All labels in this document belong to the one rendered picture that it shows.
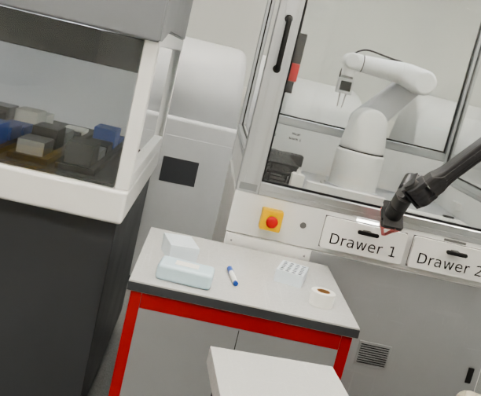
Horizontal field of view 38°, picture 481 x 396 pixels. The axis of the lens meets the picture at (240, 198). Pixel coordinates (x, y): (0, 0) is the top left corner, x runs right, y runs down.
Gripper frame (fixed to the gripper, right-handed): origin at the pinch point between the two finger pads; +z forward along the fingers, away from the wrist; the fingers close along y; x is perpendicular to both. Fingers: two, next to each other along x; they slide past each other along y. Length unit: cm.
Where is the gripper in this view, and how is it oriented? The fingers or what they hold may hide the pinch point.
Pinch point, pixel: (383, 229)
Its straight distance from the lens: 237.7
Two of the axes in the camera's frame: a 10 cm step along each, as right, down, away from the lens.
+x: -9.8, -2.0, -0.6
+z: -1.7, 5.8, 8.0
